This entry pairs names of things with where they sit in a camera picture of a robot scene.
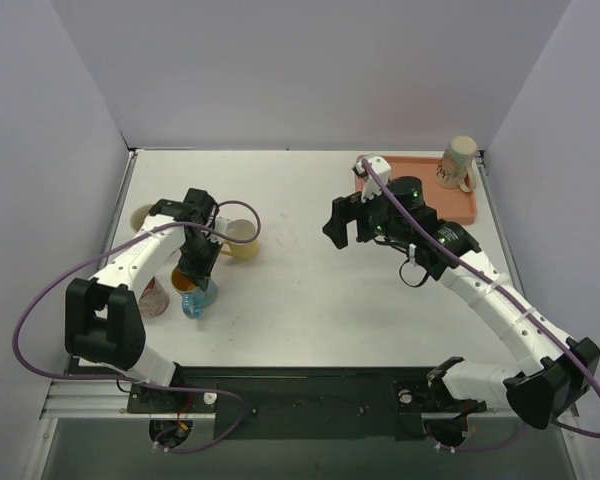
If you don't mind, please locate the blue-bottom cartoon mug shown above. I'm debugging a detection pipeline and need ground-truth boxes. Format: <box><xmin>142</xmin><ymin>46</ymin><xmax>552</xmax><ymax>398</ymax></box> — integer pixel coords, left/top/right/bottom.
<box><xmin>171</xmin><ymin>268</ymin><xmax>218</xmax><ymax>319</ymax></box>

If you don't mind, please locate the yellow mug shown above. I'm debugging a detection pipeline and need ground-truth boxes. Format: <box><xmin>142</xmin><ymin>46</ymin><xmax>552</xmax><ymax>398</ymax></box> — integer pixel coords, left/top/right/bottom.
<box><xmin>221</xmin><ymin>219</ymin><xmax>259</xmax><ymax>261</ymax></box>

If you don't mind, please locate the pink cartoon mug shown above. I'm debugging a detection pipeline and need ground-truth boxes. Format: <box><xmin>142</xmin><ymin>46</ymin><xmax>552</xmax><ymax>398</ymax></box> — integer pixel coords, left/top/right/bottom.
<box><xmin>138</xmin><ymin>277</ymin><xmax>169</xmax><ymax>319</ymax></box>

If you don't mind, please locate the cream floral mug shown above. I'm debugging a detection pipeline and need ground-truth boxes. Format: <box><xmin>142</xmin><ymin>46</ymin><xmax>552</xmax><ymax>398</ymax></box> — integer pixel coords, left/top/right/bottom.
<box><xmin>129</xmin><ymin>204</ymin><xmax>152</xmax><ymax>234</ymax></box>

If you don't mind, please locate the cream green mug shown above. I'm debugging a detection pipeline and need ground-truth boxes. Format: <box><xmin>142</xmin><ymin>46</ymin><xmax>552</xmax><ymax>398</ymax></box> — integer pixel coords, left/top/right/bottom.
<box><xmin>435</xmin><ymin>136</ymin><xmax>478</xmax><ymax>193</ymax></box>

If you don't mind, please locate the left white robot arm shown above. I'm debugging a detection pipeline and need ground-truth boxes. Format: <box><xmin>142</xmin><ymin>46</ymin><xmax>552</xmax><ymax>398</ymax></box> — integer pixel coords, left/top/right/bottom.
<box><xmin>65</xmin><ymin>188</ymin><xmax>222</xmax><ymax>412</ymax></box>

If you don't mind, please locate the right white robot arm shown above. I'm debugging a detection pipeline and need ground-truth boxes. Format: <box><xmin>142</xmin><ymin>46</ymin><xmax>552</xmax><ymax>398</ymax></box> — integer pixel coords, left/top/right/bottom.
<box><xmin>323</xmin><ymin>177</ymin><xmax>600</xmax><ymax>429</ymax></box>

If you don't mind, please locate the pink plastic tray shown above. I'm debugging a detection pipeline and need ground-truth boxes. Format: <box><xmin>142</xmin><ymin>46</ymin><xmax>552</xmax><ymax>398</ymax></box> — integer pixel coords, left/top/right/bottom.
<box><xmin>383</xmin><ymin>155</ymin><xmax>477</xmax><ymax>226</ymax></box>

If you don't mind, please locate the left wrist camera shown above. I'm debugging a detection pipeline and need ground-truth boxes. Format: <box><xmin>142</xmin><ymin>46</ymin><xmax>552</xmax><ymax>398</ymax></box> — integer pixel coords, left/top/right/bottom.
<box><xmin>214</xmin><ymin>217</ymin><xmax>233</xmax><ymax>242</ymax></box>

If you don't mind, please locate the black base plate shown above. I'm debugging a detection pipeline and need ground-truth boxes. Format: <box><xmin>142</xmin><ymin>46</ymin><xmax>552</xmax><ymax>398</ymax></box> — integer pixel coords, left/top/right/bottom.
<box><xmin>127</xmin><ymin>367</ymin><xmax>487</xmax><ymax>445</ymax></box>

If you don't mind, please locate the aluminium rail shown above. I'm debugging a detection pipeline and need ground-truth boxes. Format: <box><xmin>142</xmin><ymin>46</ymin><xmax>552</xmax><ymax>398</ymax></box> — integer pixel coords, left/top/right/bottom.
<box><xmin>39</xmin><ymin>374</ymin><xmax>579</xmax><ymax>420</ymax></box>

